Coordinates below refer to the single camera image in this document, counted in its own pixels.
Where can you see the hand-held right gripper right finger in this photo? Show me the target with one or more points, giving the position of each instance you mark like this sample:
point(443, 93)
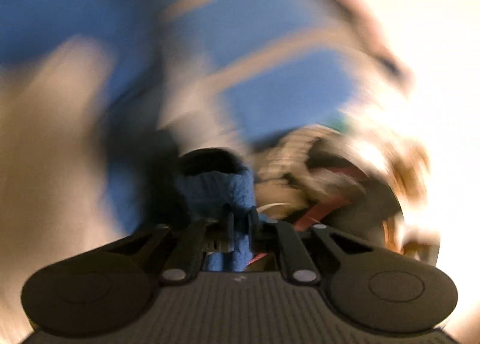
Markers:
point(253, 224)

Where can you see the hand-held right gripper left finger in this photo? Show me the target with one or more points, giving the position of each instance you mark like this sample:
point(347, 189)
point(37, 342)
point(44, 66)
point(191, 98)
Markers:
point(228, 232)

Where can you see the blue and navy fleece jacket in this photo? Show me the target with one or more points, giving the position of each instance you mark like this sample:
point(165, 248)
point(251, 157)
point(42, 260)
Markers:
point(213, 186)

